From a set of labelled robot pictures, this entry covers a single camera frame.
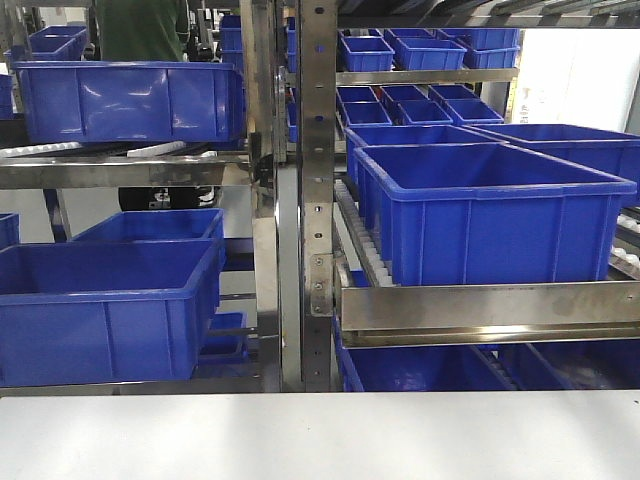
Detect stainless steel shelf rack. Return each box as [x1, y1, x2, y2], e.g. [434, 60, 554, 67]
[1, 1, 639, 396]

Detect blue bin behind right front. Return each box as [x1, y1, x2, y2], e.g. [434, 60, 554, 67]
[344, 125, 501, 184]

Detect small blue bin middle shelf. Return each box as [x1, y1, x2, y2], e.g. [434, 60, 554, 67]
[340, 102, 392, 127]

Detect small blue bin shelf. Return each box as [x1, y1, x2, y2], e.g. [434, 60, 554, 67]
[340, 102, 392, 127]
[340, 36, 395, 72]

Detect blue bin behind lower left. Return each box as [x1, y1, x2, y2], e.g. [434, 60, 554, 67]
[71, 208, 226, 271]

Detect small blue bin middle centre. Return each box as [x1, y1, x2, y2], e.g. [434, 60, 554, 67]
[398, 100, 453, 125]

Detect large blue bin right shelf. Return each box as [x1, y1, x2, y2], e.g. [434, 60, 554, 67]
[355, 143, 637, 286]

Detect blue bin bottom right shelf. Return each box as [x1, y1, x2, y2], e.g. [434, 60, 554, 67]
[333, 320, 517, 392]

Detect small blue bin top shelf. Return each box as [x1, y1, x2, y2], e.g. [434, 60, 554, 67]
[340, 36, 395, 72]

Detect small blue bin middle right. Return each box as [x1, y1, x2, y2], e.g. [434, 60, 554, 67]
[444, 99, 504, 126]

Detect medium blue bin top shelf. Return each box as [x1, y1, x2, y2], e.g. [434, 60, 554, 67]
[396, 37, 466, 70]

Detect large blue bin lower left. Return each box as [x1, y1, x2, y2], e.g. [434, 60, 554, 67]
[1, 240, 220, 387]

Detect large blue bin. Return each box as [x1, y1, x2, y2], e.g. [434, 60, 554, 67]
[13, 61, 245, 143]
[1, 240, 220, 387]

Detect blue bin top right shelf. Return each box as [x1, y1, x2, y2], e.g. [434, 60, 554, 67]
[435, 28, 520, 69]

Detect large blue bin upper left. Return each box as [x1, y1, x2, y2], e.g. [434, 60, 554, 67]
[13, 61, 245, 143]

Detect person in green shirt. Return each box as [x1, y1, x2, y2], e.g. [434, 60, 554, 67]
[95, 0, 190, 62]

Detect blue bin far right shelf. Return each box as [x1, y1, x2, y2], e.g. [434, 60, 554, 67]
[462, 123, 640, 207]

